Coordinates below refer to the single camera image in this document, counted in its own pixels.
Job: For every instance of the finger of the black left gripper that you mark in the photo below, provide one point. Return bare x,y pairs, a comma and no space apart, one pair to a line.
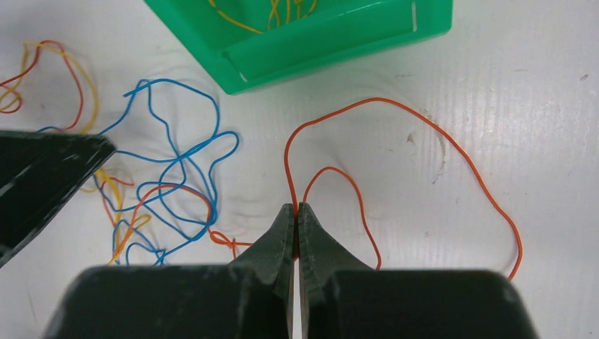
40,172

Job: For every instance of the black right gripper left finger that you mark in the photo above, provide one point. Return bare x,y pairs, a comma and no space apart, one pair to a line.
250,297

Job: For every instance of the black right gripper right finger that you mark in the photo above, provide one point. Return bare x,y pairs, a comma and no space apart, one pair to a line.
342,297

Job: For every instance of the green plastic bin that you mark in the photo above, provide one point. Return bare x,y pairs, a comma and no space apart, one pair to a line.
244,45

